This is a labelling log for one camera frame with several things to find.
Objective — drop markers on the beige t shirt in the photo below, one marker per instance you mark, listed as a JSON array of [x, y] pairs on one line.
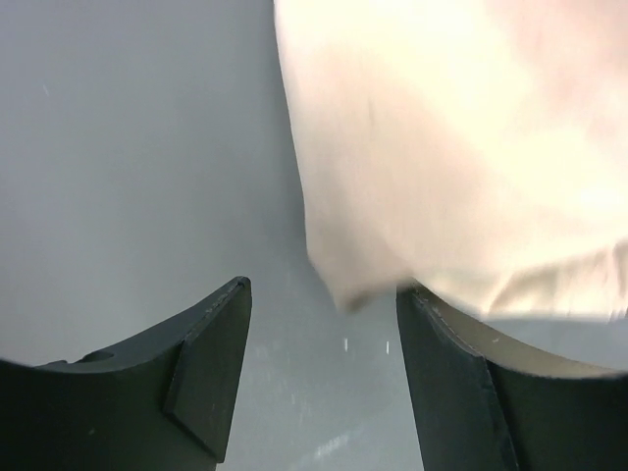
[[477, 148]]

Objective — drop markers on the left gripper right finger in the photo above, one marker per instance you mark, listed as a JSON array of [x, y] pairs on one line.
[[483, 400]]

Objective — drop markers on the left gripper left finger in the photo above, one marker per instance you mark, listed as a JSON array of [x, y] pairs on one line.
[[163, 399]]

